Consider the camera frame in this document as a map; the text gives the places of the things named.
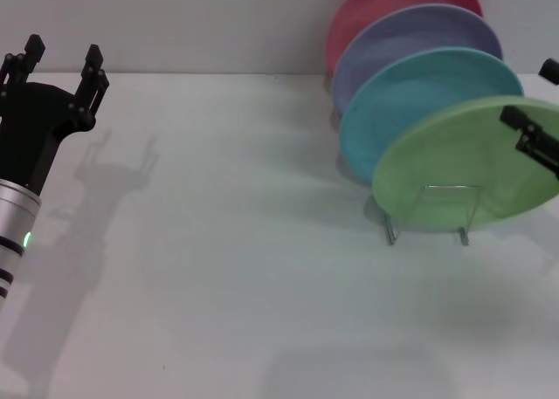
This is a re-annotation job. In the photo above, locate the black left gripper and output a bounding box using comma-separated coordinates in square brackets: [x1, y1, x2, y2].
[0, 34, 109, 195]

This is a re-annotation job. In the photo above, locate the green plastic plate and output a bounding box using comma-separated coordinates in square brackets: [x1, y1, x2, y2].
[370, 95, 559, 235]

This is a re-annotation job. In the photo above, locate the purple plastic plate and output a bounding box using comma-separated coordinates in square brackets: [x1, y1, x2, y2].
[330, 4, 503, 112]

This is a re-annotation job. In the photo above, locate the light blue plastic plate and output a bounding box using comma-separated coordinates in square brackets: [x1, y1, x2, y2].
[339, 47, 524, 186]

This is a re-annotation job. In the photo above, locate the red plastic plate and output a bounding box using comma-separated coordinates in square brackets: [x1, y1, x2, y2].
[325, 0, 484, 75]

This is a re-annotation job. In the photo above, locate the silver wire plate rack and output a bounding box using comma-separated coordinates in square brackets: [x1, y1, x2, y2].
[379, 182, 478, 247]

